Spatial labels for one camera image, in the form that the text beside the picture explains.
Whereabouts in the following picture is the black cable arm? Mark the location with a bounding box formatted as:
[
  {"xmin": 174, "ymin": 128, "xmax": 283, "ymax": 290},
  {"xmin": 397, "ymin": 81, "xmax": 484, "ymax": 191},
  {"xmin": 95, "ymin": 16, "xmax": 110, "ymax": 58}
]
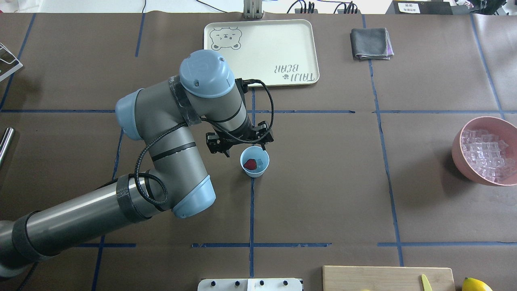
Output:
[{"xmin": 135, "ymin": 78, "xmax": 275, "ymax": 206}]

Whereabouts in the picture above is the white wire cup rack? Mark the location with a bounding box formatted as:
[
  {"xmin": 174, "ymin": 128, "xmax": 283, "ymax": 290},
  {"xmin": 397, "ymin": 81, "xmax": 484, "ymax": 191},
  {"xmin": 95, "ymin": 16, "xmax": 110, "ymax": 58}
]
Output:
[{"xmin": 0, "ymin": 43, "xmax": 23, "ymax": 82}]

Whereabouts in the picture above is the yellow lemon near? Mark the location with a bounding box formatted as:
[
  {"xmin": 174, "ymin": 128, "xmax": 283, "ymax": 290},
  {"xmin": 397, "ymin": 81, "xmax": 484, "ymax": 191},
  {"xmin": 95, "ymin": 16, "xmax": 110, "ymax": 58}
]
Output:
[{"xmin": 462, "ymin": 277, "xmax": 493, "ymax": 291}]

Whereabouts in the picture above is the small strawberry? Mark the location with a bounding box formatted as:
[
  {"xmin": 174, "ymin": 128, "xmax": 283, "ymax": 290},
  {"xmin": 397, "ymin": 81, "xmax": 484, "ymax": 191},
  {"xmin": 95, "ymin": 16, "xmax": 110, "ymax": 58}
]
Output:
[{"xmin": 243, "ymin": 159, "xmax": 257, "ymax": 171}]

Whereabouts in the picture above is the aluminium frame post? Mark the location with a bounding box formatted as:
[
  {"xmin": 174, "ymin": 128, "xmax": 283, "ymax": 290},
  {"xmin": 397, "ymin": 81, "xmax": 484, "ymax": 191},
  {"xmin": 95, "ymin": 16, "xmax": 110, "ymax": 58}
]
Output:
[{"xmin": 243, "ymin": 0, "xmax": 264, "ymax": 19}]

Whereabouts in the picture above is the cream bear tray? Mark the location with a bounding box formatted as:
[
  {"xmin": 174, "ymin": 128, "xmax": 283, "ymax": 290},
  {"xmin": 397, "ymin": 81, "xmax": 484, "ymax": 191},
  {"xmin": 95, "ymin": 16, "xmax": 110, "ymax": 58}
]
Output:
[{"xmin": 204, "ymin": 19, "xmax": 320, "ymax": 86}]

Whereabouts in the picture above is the steel muddler black tip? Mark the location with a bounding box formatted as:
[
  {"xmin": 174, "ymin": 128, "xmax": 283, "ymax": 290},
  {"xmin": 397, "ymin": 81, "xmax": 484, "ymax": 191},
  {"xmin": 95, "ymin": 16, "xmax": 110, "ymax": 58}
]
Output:
[{"xmin": 0, "ymin": 127, "xmax": 15, "ymax": 167}]

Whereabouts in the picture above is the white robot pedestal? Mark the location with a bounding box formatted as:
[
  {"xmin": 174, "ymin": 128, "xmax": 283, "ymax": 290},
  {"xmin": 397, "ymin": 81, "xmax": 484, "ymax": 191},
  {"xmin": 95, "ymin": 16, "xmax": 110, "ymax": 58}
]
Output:
[{"xmin": 197, "ymin": 278, "xmax": 304, "ymax": 291}]

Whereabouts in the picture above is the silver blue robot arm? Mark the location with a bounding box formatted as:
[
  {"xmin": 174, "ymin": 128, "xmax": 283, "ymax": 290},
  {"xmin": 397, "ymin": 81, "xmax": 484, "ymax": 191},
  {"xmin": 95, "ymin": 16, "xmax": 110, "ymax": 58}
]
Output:
[{"xmin": 1, "ymin": 50, "xmax": 273, "ymax": 280}]

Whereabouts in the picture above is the folded grey cloth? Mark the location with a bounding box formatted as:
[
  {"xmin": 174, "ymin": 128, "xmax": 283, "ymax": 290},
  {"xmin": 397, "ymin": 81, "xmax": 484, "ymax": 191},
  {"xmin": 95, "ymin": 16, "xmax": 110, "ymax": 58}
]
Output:
[{"xmin": 350, "ymin": 27, "xmax": 395, "ymax": 60}]

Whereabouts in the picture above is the light blue paper cup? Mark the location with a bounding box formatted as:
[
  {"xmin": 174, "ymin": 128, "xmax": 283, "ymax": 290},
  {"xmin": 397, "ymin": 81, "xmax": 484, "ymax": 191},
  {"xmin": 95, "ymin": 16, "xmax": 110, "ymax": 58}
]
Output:
[{"xmin": 240, "ymin": 146, "xmax": 270, "ymax": 177}]

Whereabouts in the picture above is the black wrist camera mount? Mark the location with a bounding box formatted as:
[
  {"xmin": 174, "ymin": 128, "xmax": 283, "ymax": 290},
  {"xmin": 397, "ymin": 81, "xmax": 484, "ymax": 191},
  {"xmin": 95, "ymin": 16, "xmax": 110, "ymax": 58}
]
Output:
[{"xmin": 201, "ymin": 118, "xmax": 274, "ymax": 157}]

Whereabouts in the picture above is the clear ice cube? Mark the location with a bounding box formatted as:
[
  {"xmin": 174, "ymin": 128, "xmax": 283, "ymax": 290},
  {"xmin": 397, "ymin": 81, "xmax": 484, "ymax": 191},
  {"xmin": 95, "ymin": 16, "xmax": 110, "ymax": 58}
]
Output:
[{"xmin": 255, "ymin": 159, "xmax": 264, "ymax": 168}]

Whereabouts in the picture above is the pink bowl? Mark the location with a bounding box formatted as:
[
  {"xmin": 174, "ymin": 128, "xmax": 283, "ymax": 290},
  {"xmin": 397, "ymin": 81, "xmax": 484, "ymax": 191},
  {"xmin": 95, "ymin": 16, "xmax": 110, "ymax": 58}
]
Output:
[{"xmin": 451, "ymin": 116, "xmax": 517, "ymax": 186}]

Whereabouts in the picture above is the yellow plastic knife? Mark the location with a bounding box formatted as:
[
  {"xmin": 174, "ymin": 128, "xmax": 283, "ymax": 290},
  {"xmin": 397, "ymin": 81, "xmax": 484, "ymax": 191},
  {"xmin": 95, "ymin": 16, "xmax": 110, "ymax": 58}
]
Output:
[{"xmin": 420, "ymin": 274, "xmax": 433, "ymax": 291}]

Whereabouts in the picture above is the wooden cutting board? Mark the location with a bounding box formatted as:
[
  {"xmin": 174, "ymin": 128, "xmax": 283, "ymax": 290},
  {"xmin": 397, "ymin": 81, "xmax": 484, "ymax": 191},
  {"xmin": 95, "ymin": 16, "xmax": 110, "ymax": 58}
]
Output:
[{"xmin": 322, "ymin": 266, "xmax": 456, "ymax": 291}]

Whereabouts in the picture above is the black box device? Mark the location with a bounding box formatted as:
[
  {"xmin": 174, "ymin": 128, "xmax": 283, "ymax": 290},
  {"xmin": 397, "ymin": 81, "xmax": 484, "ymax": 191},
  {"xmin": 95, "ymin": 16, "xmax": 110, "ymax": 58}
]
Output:
[{"xmin": 385, "ymin": 0, "xmax": 453, "ymax": 15}]

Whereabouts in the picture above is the pile of clear ice cubes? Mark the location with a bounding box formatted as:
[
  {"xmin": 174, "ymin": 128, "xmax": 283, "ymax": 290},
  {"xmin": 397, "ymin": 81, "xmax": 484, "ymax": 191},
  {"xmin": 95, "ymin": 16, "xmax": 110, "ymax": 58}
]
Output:
[{"xmin": 460, "ymin": 129, "xmax": 516, "ymax": 183}]

